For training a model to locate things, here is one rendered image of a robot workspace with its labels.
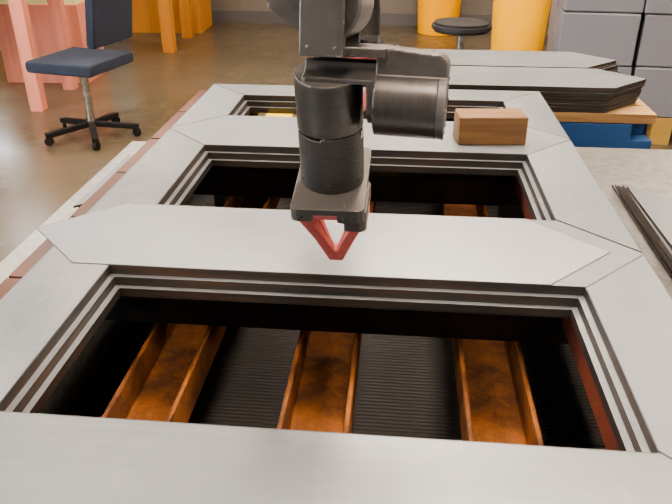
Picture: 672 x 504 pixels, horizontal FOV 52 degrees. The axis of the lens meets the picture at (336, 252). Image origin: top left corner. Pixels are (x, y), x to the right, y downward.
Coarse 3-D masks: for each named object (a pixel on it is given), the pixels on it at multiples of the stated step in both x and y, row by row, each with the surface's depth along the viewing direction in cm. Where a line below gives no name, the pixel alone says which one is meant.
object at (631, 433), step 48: (288, 96) 152; (192, 192) 112; (528, 192) 110; (96, 288) 80; (144, 288) 83; (192, 288) 83; (240, 288) 83; (288, 288) 82; (336, 288) 82; (384, 288) 81; (432, 288) 81; (480, 288) 81; (528, 288) 80; (576, 288) 80; (48, 384) 67; (624, 384) 65; (624, 432) 61
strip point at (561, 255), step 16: (528, 224) 94; (544, 240) 90; (560, 240) 90; (576, 240) 90; (544, 256) 86; (560, 256) 86; (576, 256) 86; (592, 256) 86; (544, 272) 82; (560, 272) 82
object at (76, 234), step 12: (120, 204) 100; (84, 216) 96; (96, 216) 96; (108, 216) 96; (60, 228) 93; (72, 228) 93; (84, 228) 93; (96, 228) 93; (60, 240) 89; (72, 240) 89; (84, 240) 89; (72, 252) 86
